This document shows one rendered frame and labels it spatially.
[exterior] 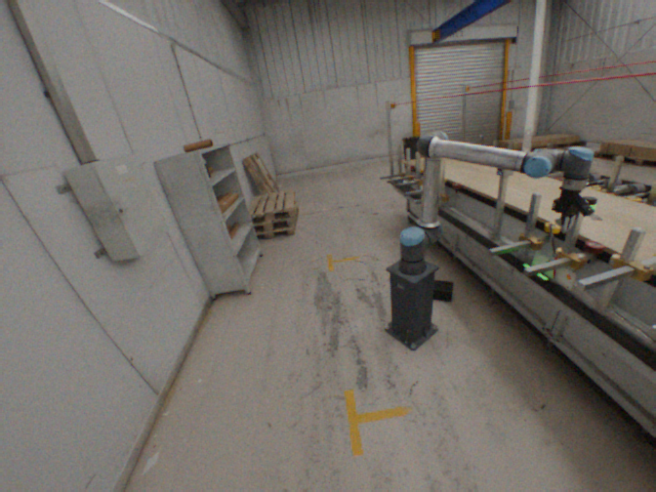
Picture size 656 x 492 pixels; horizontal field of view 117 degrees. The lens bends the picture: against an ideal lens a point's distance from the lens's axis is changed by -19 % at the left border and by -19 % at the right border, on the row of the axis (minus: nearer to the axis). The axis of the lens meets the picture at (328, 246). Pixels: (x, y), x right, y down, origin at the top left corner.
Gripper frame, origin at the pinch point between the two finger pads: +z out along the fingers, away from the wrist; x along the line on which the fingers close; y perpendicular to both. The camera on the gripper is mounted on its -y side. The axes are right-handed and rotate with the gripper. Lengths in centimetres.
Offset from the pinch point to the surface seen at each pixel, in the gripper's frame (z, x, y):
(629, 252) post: 0.0, -6.0, -23.9
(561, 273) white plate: 25.0, -5.3, -0.9
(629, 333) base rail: 31.1, -4.2, -37.5
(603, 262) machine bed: 21.2, -27.9, -4.9
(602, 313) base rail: 31.1, -4.9, -25.4
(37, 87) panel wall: -109, 248, 75
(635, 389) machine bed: 78, -31, -43
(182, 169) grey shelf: -42, 218, 151
